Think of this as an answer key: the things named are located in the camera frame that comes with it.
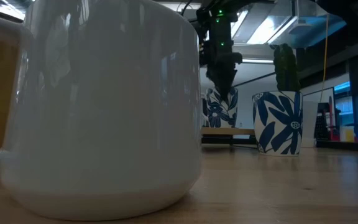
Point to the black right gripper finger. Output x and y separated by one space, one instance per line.
225 88

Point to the blue floral white mug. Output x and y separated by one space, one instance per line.
221 115
278 124

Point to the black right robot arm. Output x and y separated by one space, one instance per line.
221 28

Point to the long ceiling light tube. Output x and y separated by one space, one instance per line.
257 61

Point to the light wooden board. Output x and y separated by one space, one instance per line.
228 131

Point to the black base under board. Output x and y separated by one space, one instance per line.
228 140

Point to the bright ceiling light panel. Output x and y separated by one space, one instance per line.
269 29

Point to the dark ridged upright object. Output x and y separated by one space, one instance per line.
286 68

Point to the white leaning panel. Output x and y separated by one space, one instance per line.
314 118

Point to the black and red rack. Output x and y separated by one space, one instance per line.
325 124

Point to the large plain white mug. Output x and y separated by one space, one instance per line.
104 124

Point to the yellow storage bin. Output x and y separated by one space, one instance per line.
349 133

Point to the dark overhead structure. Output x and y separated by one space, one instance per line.
356 18

